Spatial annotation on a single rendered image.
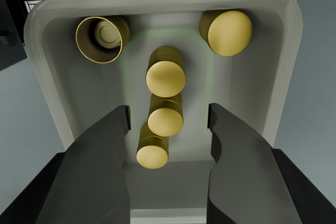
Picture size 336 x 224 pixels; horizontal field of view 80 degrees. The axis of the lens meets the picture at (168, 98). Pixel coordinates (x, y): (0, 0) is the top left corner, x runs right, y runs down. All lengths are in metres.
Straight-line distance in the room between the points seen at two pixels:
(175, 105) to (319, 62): 0.17
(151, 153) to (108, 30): 0.12
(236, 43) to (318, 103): 0.17
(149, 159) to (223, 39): 0.14
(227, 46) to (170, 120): 0.08
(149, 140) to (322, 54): 0.21
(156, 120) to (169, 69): 0.05
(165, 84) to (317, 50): 0.18
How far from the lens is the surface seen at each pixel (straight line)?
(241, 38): 0.17
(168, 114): 0.18
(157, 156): 0.22
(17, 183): 0.43
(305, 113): 0.31
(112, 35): 0.19
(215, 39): 0.16
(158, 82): 0.17
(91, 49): 0.18
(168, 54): 0.18
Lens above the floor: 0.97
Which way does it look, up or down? 61 degrees down
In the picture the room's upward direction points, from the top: 179 degrees counter-clockwise
